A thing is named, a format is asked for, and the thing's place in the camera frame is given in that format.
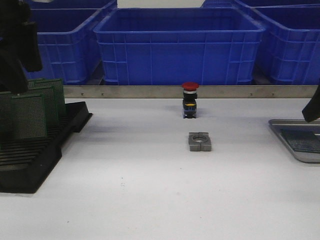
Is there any blue plastic bin left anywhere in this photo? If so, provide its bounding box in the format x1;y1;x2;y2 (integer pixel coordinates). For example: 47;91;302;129
25;8;103;85

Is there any red emergency stop button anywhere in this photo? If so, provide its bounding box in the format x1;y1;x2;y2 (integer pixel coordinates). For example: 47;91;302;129
181;82;199;119

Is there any blue plastic bin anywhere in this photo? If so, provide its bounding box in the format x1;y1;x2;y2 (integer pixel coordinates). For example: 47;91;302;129
94;8;264;86
251;6;320;85
25;8;103;85

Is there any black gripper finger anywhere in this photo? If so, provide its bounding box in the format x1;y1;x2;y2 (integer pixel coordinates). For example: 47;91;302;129
302;85;320;123
0;37;28;94
21;22;43;72

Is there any silver metal tray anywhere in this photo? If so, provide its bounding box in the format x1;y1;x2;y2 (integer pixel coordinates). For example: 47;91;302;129
269;119;320;164

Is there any blue bin back right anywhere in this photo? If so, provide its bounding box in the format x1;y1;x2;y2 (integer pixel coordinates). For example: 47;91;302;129
201;0;320;8

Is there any blue bin back left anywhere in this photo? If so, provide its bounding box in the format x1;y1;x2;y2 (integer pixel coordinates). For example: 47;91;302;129
25;0;118;10

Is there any green perforated circuit board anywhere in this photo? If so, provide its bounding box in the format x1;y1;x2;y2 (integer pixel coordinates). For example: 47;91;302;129
0;91;14;148
280;129;320;153
26;86;59;127
10;94;47;140
34;78;67;117
27;78;45;89

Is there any grey split clamp block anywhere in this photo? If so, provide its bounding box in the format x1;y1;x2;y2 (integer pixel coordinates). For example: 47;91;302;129
188;132;213;152

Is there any blue plastic bin right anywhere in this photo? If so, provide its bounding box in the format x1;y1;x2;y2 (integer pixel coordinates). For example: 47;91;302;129
251;6;320;85

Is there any black slotted board rack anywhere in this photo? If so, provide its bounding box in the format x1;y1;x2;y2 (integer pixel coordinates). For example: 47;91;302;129
0;101;93;194

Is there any blue plastic bin centre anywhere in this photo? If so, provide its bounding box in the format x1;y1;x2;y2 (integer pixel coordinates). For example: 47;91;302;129
94;8;264;86

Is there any metal rail strip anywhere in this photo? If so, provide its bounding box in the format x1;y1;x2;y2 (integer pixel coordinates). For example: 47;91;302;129
64;85;317;99

